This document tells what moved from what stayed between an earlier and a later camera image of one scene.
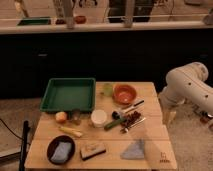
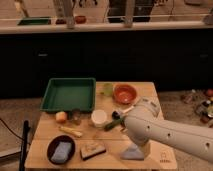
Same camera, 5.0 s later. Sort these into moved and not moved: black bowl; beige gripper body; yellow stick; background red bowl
Moved: beige gripper body
Not moved: black bowl; background red bowl; yellow stick
